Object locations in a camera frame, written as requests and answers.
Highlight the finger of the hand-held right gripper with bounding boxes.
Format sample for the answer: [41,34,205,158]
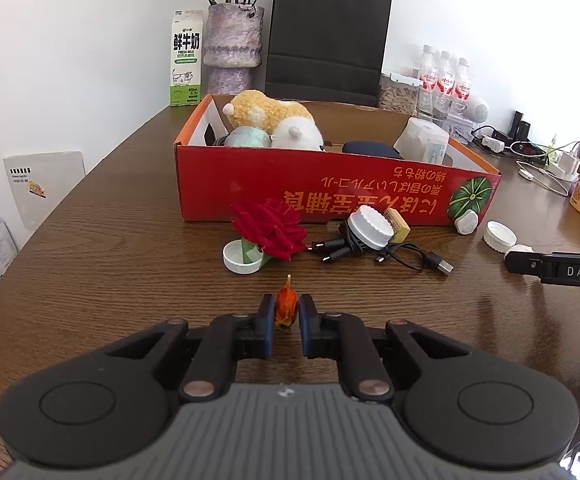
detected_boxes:
[503,251,580,292]

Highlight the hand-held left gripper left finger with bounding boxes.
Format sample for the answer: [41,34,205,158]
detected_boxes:
[105,294,277,403]

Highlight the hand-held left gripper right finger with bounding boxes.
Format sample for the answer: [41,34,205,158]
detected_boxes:
[299,294,471,403]

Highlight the orange dried flower bud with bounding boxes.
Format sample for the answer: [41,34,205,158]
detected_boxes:
[275,275,301,331]

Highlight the white screw cap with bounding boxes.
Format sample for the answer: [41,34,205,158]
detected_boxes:
[483,220,518,254]

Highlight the white shallow plastic lid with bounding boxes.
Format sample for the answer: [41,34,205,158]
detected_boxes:
[222,240,263,275]

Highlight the red artificial rose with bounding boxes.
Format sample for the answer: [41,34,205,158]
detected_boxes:
[231,198,310,263]

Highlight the small white rounded case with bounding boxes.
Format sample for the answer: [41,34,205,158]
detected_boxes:
[453,210,480,235]

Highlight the white ribbed jar lid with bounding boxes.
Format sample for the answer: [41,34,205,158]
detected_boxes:
[345,209,395,250]

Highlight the black usb cable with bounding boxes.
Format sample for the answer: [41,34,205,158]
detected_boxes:
[310,232,455,277]

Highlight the yellow wooden block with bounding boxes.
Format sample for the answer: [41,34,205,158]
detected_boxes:
[382,209,412,242]

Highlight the red cardboard box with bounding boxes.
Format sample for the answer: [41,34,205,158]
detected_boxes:
[173,92,502,226]

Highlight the pale green soft ball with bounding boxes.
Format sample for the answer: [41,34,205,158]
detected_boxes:
[224,126,271,149]

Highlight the white plastic canister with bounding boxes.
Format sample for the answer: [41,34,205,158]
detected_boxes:
[394,117,451,166]

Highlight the white plush toy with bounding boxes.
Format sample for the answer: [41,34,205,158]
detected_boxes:
[270,117,325,151]

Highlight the dark blue pouch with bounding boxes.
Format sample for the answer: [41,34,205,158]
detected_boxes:
[342,140,401,157]

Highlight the yellow plush toy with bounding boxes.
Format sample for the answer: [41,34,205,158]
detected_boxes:
[222,89,316,131]

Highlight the black rectangular device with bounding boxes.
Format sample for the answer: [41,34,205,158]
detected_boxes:
[512,111,532,142]

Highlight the white printed tin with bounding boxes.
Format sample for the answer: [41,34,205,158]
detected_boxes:
[444,110,475,144]

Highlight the white round speaker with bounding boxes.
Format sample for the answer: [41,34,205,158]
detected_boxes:
[462,95,491,124]

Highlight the water bottle red label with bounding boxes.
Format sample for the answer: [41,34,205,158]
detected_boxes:
[454,57,473,111]
[417,44,439,111]
[436,50,456,113]

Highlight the clear jar of seeds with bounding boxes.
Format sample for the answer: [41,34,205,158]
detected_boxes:
[377,72,421,114]

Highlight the white acrylic sign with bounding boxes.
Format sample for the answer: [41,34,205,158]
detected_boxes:
[3,149,87,231]

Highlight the white green milk carton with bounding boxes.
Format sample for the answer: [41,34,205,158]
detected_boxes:
[169,9,205,108]

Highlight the purple textured vase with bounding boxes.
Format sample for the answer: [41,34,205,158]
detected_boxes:
[202,3,266,96]

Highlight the black paper bag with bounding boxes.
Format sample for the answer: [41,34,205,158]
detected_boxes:
[264,0,395,108]

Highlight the white puck charger cable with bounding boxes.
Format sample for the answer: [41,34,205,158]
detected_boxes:
[518,167,569,197]

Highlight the white usb wall charger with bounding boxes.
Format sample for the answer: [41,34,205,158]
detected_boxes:
[552,152,580,181]

